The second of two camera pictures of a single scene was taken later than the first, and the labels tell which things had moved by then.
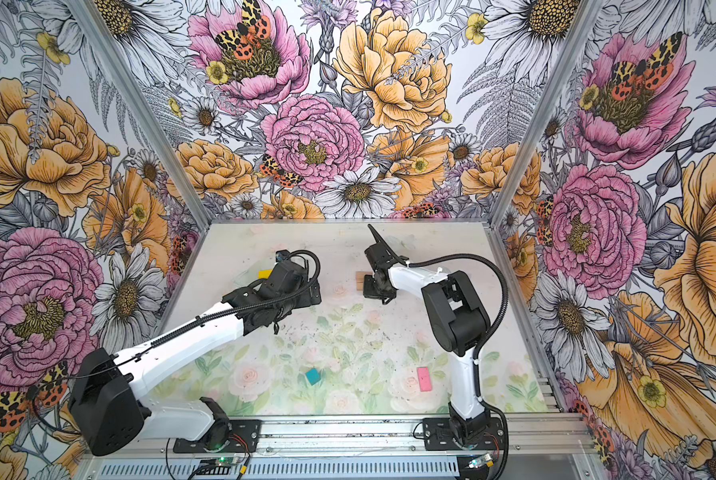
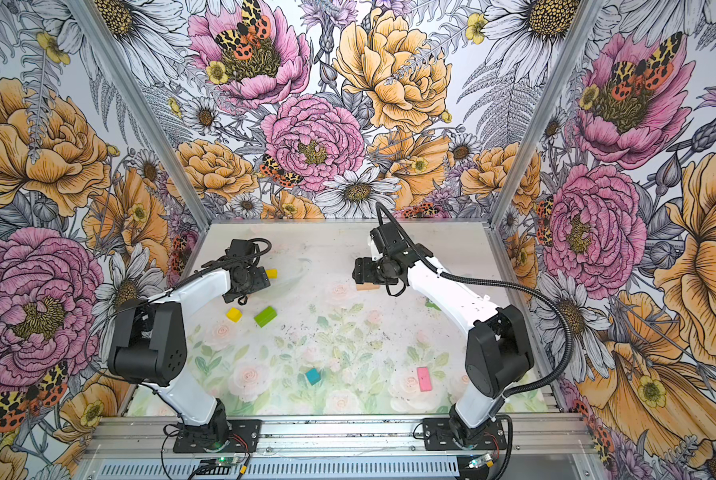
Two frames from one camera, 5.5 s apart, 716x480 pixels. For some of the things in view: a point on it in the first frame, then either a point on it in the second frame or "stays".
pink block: x=424 y=379 stays
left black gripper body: x=301 y=299 → x=254 y=282
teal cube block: x=313 y=376 stays
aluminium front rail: x=529 y=436 stays
